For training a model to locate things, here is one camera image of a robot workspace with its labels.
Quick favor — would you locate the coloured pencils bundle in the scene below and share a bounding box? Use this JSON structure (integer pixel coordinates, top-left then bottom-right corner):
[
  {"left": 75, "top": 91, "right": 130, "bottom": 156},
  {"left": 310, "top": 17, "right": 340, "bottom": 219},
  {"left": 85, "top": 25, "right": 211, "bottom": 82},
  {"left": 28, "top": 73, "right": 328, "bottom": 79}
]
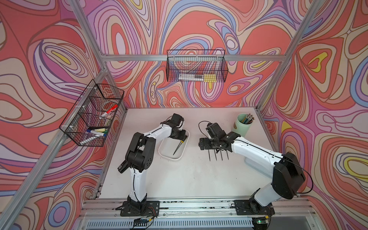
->
[{"left": 241, "top": 114, "right": 254, "bottom": 125}]

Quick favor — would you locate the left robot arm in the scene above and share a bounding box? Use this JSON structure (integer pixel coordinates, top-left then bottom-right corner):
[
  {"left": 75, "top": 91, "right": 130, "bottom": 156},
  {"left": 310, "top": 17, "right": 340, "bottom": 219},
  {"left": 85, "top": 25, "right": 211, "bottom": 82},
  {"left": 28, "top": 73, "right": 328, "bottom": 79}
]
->
[{"left": 117, "top": 113, "right": 187, "bottom": 209}]

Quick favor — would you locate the black wire basket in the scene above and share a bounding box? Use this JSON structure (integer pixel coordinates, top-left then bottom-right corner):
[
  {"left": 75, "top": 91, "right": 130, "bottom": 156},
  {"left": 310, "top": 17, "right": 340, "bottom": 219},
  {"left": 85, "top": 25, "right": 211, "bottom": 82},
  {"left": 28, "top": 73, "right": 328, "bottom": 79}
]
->
[
  {"left": 59, "top": 80, "right": 125, "bottom": 147},
  {"left": 166, "top": 48, "right": 229, "bottom": 82}
]

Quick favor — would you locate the white storage tray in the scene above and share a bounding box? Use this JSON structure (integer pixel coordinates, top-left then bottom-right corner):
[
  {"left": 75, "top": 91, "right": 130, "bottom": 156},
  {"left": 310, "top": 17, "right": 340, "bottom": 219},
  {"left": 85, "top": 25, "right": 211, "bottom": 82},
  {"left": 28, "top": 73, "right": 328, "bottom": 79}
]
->
[{"left": 158, "top": 130, "right": 190, "bottom": 162}]

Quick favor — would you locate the red marker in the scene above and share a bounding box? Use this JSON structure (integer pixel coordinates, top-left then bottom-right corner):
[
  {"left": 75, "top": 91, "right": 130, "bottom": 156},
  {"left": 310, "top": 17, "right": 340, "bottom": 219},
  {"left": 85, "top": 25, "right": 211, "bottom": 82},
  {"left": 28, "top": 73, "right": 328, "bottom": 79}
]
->
[{"left": 101, "top": 104, "right": 118, "bottom": 117}]

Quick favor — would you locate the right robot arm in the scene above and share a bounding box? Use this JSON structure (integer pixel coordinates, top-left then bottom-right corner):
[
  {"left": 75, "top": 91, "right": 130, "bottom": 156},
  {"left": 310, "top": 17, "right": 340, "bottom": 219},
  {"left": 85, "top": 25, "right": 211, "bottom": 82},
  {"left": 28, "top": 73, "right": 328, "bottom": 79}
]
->
[{"left": 198, "top": 123, "right": 306, "bottom": 207}]

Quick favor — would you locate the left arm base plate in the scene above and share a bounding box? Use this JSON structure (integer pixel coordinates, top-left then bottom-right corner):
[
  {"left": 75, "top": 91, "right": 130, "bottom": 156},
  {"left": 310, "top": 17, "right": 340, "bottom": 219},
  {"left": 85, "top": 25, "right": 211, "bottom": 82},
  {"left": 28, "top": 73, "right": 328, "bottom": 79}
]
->
[{"left": 116, "top": 199, "right": 160, "bottom": 217}]

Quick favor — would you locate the yellow box in basket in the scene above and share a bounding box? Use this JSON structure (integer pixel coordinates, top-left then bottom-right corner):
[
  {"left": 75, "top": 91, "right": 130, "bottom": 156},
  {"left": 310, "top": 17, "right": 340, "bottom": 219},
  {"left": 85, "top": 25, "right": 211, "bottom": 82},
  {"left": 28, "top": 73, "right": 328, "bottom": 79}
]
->
[{"left": 203, "top": 74, "right": 217, "bottom": 82}]

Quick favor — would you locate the black wire basket left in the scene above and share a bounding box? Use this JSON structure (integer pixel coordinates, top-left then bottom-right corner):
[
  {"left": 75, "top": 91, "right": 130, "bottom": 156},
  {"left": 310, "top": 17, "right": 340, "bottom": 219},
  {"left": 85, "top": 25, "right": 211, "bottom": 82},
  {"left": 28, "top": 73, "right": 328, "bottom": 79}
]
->
[{"left": 59, "top": 80, "right": 125, "bottom": 147}]

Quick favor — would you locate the black wire basket back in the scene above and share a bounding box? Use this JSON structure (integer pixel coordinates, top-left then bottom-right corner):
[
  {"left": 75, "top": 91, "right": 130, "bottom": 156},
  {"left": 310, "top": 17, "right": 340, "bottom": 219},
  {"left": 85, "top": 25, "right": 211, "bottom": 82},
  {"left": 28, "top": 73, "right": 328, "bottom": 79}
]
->
[{"left": 166, "top": 48, "right": 229, "bottom": 82}]

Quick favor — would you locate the green pencil cup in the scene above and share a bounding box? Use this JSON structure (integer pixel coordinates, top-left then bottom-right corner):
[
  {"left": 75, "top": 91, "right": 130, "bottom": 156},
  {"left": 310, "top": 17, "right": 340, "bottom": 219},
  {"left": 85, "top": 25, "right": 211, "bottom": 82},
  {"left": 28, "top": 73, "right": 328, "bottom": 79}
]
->
[{"left": 232, "top": 114, "right": 253, "bottom": 137}]

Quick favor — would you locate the aluminium rail front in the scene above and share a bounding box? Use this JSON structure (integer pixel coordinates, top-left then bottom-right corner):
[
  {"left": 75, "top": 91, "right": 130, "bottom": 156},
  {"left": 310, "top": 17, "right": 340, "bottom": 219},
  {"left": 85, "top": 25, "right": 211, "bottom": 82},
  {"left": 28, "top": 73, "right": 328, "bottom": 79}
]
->
[{"left": 72, "top": 197, "right": 324, "bottom": 230}]

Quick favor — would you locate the blue cap marker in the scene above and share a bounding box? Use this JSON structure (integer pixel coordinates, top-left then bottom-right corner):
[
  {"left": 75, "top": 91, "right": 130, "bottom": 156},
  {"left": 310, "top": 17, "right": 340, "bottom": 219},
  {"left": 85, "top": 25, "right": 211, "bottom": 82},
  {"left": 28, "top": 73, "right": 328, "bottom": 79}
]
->
[{"left": 87, "top": 129, "right": 106, "bottom": 137}]

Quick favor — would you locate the clear tube in basket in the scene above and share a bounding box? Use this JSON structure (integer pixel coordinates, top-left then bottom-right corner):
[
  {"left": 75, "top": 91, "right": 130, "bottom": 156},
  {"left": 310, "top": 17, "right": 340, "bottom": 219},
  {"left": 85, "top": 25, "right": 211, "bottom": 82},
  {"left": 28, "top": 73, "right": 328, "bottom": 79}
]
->
[{"left": 178, "top": 73, "right": 204, "bottom": 81}]

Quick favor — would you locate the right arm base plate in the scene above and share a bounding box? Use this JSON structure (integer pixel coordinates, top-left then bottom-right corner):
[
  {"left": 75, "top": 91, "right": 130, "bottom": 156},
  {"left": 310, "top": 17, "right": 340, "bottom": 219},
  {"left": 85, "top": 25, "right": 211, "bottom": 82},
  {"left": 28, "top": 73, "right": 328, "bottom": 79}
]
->
[{"left": 232, "top": 199, "right": 275, "bottom": 216}]

